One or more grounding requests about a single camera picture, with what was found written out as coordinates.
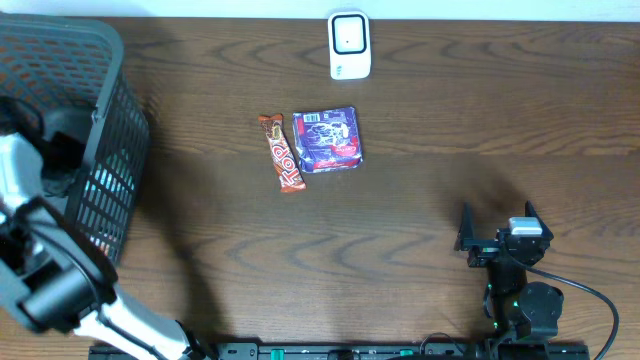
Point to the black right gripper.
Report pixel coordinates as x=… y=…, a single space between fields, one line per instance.
x=484 y=251

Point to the purple snack packet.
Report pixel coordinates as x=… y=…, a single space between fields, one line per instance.
x=327 y=140

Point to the orange chocolate bar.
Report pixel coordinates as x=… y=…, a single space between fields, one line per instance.
x=284 y=162

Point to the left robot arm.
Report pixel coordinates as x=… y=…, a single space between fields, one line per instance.
x=54 y=278

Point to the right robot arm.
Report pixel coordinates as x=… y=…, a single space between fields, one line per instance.
x=525 y=314

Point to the white barcode scanner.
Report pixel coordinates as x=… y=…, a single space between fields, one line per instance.
x=349 y=46

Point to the grey plastic mesh basket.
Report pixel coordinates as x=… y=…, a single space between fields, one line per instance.
x=70 y=71

